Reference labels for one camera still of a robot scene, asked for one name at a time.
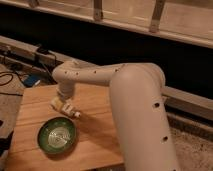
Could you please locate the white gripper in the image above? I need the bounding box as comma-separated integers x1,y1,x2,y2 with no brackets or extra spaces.
52,88,75,114

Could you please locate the small white bottle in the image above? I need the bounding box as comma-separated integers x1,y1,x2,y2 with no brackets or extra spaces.
51,97,81,118

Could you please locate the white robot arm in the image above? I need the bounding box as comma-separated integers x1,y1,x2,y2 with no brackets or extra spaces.
52,61,181,171

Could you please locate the green ceramic bowl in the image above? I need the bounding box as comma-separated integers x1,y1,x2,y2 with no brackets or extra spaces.
37,117,77,154

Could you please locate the blue box on floor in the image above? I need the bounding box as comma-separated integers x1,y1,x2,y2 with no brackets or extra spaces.
23,75,41,88

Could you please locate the black cable on floor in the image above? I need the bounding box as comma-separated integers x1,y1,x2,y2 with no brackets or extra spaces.
0,71,24,98

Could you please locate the white window sill rail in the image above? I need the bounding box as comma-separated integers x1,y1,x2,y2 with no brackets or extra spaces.
0,0,213,49

